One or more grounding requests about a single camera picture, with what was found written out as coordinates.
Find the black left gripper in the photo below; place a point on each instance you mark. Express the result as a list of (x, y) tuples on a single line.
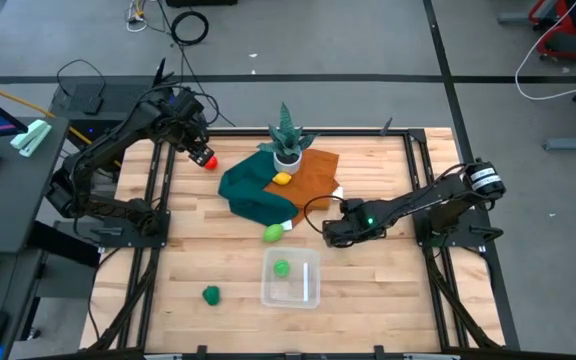
[(193, 137)]

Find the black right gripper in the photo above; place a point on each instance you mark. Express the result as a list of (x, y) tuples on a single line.
[(365, 222)]

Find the red toy tomato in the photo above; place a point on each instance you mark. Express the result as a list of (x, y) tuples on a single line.
[(212, 163)]

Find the light green toy lime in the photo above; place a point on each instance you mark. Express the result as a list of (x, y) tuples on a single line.
[(273, 233)]

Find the bright green toy vegetable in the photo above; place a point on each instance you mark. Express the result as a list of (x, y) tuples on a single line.
[(281, 268)]

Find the yellow toy lemon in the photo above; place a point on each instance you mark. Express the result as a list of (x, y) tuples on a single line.
[(281, 178)]

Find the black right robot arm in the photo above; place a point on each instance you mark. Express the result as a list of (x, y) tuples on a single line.
[(433, 195)]

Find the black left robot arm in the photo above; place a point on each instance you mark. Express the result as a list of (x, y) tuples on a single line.
[(113, 135)]

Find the clear plastic tupperware container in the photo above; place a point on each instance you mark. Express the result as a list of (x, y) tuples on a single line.
[(293, 290)]

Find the orange cloth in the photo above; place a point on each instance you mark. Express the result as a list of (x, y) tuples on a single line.
[(313, 180)]

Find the teal cloth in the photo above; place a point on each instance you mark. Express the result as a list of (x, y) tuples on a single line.
[(248, 195)]

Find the white plant pot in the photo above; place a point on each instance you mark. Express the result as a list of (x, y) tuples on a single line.
[(288, 165)]

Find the black computer case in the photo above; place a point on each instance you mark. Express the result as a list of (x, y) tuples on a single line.
[(118, 97)]

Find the green snake plant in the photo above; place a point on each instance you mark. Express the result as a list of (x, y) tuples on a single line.
[(286, 132)]

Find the small black power adapter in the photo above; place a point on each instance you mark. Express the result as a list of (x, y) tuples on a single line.
[(93, 104)]

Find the dark green toy pepper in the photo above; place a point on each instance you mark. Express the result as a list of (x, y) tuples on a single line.
[(211, 295)]

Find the mint green stapler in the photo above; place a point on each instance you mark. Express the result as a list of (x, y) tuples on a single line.
[(30, 137)]

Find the black desk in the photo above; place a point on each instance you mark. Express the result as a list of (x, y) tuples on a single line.
[(13, 200)]

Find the red black cart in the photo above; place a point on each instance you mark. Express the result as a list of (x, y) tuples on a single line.
[(565, 52)]

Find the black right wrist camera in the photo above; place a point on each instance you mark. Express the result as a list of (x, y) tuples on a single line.
[(353, 206)]

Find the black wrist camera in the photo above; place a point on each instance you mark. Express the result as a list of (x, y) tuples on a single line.
[(187, 105), (353, 206)]

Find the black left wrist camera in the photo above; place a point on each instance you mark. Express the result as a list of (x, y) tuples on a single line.
[(187, 105)]

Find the black aluminium rig frame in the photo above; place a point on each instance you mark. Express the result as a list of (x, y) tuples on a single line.
[(348, 133)]

